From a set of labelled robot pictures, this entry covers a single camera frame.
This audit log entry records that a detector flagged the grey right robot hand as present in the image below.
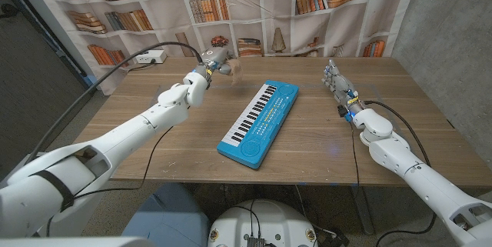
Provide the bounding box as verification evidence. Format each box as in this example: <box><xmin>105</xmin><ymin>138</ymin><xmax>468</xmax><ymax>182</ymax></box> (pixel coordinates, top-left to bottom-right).
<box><xmin>321</xmin><ymin>58</ymin><xmax>364</xmax><ymax>117</ymax></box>

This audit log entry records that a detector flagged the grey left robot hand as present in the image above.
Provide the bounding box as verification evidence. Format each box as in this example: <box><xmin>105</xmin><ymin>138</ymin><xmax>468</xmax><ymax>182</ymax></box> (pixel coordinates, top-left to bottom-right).
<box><xmin>199</xmin><ymin>48</ymin><xmax>234</xmax><ymax>81</ymax></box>

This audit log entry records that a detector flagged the blue toy piano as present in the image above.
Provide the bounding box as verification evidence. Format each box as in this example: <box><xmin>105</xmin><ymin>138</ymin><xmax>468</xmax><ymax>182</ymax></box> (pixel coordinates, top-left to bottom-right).
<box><xmin>216</xmin><ymin>79</ymin><xmax>300</xmax><ymax>170</ymax></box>

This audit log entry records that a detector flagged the white power strip box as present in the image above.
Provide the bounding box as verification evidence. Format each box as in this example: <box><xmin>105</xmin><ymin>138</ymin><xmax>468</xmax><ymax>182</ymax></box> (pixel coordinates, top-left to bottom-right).
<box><xmin>135</xmin><ymin>49</ymin><xmax>168</xmax><ymax>65</ymax></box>

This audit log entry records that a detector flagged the printed bookshelf backdrop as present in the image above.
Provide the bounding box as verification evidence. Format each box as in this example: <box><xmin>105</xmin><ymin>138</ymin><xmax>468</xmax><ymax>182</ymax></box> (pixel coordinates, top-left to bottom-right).
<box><xmin>22</xmin><ymin>0</ymin><xmax>424</xmax><ymax>96</ymax></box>

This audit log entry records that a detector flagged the grey table leg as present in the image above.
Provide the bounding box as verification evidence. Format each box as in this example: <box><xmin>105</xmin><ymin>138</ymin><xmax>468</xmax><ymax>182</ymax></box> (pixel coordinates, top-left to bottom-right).
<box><xmin>351</xmin><ymin>185</ymin><xmax>374</xmax><ymax>235</ymax></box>

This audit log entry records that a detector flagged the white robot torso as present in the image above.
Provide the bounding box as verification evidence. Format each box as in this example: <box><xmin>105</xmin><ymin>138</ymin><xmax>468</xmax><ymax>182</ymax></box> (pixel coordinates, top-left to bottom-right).
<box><xmin>207</xmin><ymin>199</ymin><xmax>318</xmax><ymax>247</ymax></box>

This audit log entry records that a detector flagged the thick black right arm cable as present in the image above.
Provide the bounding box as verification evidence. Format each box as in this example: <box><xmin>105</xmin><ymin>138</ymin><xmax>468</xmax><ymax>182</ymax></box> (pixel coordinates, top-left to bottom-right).
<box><xmin>363</xmin><ymin>99</ymin><xmax>431</xmax><ymax>168</ymax></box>

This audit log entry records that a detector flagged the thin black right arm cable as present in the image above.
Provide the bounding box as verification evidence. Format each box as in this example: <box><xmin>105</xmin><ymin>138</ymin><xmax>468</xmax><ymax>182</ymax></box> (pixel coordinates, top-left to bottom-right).
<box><xmin>350</xmin><ymin>122</ymin><xmax>361</xmax><ymax>187</ymax></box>

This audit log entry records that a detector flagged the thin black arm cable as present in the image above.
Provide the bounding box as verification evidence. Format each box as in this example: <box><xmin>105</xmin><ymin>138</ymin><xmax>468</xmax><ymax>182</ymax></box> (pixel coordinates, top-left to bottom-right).
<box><xmin>72</xmin><ymin>125</ymin><xmax>175</xmax><ymax>200</ymax></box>
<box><xmin>350</xmin><ymin>122</ymin><xmax>361</xmax><ymax>187</ymax></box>

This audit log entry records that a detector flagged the black power strip cord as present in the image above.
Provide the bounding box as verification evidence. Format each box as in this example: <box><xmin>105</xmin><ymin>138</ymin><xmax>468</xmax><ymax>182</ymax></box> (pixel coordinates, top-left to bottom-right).
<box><xmin>128</xmin><ymin>58</ymin><xmax>157</xmax><ymax>73</ymax></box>

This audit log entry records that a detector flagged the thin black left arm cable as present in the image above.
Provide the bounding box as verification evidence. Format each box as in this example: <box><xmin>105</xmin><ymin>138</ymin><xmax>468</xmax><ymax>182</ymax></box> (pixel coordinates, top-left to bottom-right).
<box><xmin>72</xmin><ymin>125</ymin><xmax>175</xmax><ymax>200</ymax></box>

